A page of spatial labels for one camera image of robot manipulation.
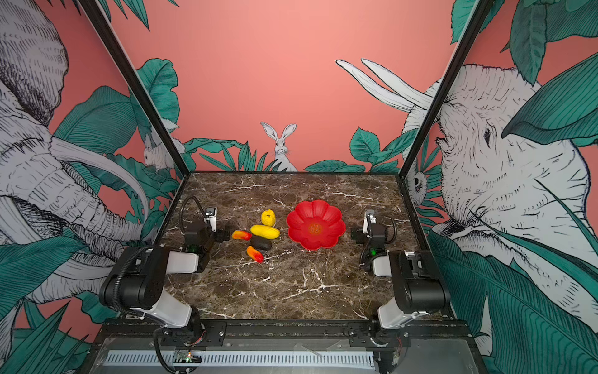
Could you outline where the dark fake avocado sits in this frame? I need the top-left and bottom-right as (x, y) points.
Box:
(250, 235), (273, 252)

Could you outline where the long yellow fake fruit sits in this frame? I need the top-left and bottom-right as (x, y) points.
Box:
(250, 224), (280, 240)

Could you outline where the small yellow fake lemon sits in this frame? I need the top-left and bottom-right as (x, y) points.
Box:
(261, 210), (277, 227)

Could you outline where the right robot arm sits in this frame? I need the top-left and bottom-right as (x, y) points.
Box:
(350, 211), (451, 330)

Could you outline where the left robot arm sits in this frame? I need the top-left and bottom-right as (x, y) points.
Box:
(99, 196), (230, 347)

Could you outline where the red-yellow fake mango upper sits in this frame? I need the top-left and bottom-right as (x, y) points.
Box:
(231, 230), (252, 241)

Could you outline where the red-yellow fake mango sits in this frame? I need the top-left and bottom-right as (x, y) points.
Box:
(246, 246), (265, 263)
(231, 230), (252, 241)

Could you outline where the red-yellow fake mango lower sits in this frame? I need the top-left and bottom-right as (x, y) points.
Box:
(246, 246), (265, 263)

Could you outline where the red flower-shaped fruit bowl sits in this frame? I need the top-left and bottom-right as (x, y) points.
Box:
(286, 200), (347, 252)

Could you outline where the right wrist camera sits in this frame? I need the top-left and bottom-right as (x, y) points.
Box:
(362, 209), (377, 234)

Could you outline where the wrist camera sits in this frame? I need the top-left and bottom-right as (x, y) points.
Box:
(362, 209), (377, 234)
(204, 207), (217, 232)

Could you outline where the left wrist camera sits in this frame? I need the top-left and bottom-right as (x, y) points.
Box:
(204, 207), (217, 232)

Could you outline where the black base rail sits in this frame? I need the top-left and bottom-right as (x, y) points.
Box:
(100, 319), (473, 349)

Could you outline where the left black frame post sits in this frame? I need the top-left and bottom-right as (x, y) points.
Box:
(79, 0), (190, 178)

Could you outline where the black frame post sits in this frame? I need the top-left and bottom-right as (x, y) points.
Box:
(399, 0), (494, 181)
(79, 0), (190, 178)

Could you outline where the white slotted cable duct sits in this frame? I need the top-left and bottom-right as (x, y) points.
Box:
(102, 350), (377, 369)

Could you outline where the right black frame post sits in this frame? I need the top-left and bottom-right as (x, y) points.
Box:
(399, 0), (494, 181)

